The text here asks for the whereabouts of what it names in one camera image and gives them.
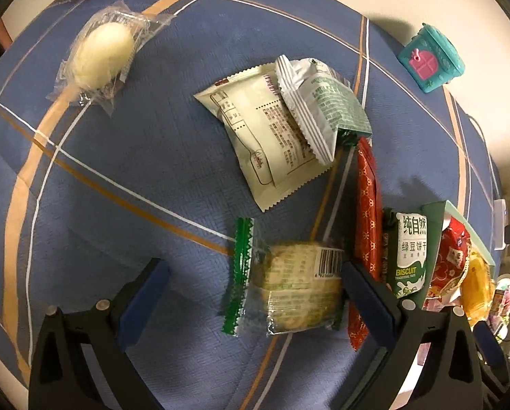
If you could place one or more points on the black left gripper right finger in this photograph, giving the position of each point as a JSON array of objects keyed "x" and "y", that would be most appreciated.
[{"x": 451, "y": 377}]

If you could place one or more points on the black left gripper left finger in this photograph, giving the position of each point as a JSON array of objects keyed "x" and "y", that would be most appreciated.
[{"x": 60, "y": 377}]

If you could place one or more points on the yellow soft bread packet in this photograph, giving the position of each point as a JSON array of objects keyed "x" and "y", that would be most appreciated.
[{"x": 477, "y": 289}]

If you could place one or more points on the red festive snack packet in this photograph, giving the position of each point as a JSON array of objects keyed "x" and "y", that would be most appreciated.
[{"x": 452, "y": 263}]

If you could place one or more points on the green bean biscuit packet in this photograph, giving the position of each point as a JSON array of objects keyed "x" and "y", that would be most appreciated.
[{"x": 405, "y": 252}]

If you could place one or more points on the round green cake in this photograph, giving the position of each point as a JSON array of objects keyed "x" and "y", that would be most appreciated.
[{"x": 281, "y": 288}]

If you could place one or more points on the red gold patterned packet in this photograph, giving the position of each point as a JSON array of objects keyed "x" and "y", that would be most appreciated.
[{"x": 368, "y": 237}]

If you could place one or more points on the cream snack packet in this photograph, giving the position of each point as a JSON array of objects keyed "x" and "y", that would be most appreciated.
[{"x": 271, "y": 149}]

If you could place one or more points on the green white snack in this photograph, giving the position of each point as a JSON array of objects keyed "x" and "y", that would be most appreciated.
[{"x": 322, "y": 103}]

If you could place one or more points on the teal rimmed white tray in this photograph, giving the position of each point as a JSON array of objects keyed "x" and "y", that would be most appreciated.
[{"x": 437, "y": 213}]

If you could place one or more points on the blue plaid tablecloth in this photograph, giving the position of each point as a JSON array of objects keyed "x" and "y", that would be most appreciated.
[{"x": 84, "y": 205}]

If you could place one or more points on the white power strip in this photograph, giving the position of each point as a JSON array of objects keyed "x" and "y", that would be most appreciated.
[{"x": 500, "y": 221}]

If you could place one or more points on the teal toy house box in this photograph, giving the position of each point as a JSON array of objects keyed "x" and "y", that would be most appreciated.
[{"x": 431, "y": 59}]

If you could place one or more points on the clear wrapped white ball snack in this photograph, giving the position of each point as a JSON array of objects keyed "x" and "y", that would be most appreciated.
[{"x": 101, "y": 55}]

